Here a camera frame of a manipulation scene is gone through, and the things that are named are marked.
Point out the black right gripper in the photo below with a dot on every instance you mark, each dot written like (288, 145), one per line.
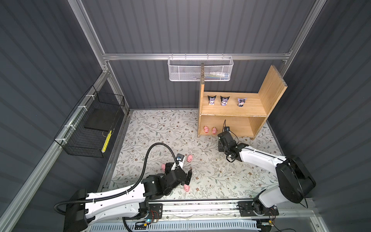
(220, 147)

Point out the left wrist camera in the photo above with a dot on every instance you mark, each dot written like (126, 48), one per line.
(180, 158)

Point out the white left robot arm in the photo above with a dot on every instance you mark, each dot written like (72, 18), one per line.
(83, 208)

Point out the purple black cat figurine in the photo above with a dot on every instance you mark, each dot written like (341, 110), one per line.
(241, 102)
(224, 100)
(211, 100)

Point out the black wire basket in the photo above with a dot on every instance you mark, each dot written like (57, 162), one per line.
(85, 132)

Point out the wooden shelf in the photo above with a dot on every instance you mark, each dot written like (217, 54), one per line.
(246, 121)

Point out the white vented cover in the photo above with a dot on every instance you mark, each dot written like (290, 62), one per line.
(199, 225)

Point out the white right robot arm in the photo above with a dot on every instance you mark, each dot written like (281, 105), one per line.
(294, 179)

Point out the items in mesh basket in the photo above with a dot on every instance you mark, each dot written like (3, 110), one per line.
(212, 76)

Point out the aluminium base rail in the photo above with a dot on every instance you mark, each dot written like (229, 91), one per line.
(229, 209)

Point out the white wire mesh basket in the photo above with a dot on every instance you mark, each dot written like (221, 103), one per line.
(180, 68)

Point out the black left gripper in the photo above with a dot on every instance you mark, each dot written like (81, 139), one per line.
(187, 181)

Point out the yellow marker pen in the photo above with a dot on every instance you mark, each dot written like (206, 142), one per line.
(106, 142)

